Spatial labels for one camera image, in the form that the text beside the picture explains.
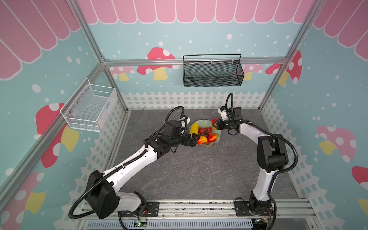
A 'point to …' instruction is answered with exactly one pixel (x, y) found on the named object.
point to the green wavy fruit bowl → (206, 123)
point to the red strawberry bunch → (206, 131)
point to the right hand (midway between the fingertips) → (215, 123)
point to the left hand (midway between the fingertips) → (192, 137)
